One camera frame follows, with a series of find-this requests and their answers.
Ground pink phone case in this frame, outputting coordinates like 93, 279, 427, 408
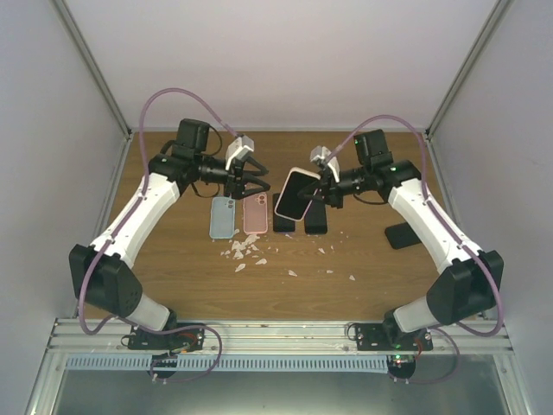
243, 192, 268, 235

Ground black phone from blue case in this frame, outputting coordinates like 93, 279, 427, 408
303, 201, 327, 235

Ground purple black phone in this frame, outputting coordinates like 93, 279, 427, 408
272, 193, 296, 234

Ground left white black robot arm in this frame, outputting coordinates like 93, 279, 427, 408
69, 118, 270, 349

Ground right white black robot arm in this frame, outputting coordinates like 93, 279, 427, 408
298, 130, 504, 350

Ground phone in black case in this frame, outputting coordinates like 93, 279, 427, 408
385, 222, 421, 250

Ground white debris flakes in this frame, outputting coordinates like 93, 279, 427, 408
202, 219, 353, 279

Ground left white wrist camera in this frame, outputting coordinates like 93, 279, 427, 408
226, 135, 255, 171

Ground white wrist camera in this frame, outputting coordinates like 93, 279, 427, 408
309, 145, 340, 182
226, 135, 255, 171

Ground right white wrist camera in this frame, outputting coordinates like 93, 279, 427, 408
309, 145, 340, 182

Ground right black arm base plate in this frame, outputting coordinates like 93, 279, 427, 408
345, 317, 434, 352

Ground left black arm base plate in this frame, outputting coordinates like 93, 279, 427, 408
121, 328, 205, 353

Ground left aluminium corner post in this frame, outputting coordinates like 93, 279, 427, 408
49, 0, 133, 139

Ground aluminium corner post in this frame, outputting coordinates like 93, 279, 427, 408
424, 0, 512, 141
49, 0, 133, 139

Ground aluminium front rail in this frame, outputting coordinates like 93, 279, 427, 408
47, 319, 513, 354

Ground grey slotted cable duct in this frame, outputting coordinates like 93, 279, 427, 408
66, 354, 388, 374

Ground right aluminium corner post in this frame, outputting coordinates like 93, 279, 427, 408
424, 0, 512, 141

